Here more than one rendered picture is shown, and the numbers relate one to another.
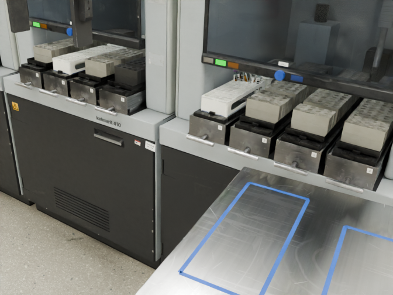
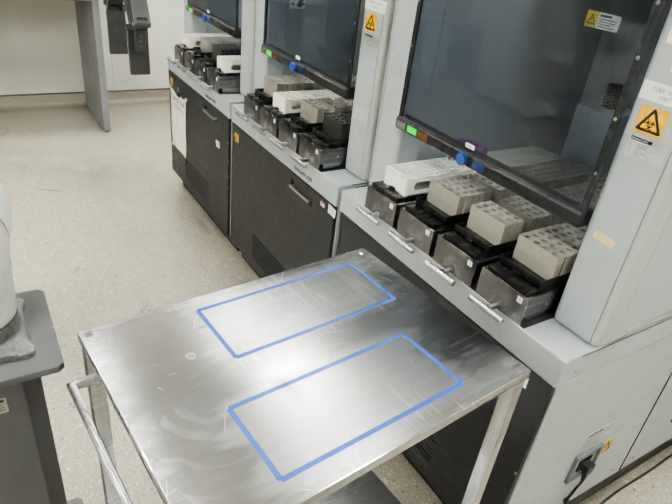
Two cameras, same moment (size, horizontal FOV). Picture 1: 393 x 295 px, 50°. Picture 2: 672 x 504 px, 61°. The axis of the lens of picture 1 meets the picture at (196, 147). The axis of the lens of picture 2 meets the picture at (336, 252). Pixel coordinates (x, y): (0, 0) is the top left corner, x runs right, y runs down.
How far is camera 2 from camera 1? 0.52 m
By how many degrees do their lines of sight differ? 21
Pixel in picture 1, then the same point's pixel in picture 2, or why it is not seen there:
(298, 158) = (455, 264)
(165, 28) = (372, 80)
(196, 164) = (366, 243)
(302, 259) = (320, 343)
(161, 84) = (361, 144)
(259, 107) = (440, 194)
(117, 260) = not seen: hidden behind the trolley
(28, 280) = not seen: hidden behind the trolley
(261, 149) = (423, 242)
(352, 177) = (502, 303)
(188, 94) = (382, 161)
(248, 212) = (317, 288)
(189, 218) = not seen: hidden behind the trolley
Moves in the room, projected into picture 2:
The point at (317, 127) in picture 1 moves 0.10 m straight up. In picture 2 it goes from (491, 233) to (502, 194)
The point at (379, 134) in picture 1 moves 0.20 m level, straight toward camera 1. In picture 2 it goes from (551, 259) to (490, 285)
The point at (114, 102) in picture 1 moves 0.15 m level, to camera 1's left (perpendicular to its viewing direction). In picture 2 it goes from (310, 153) to (271, 141)
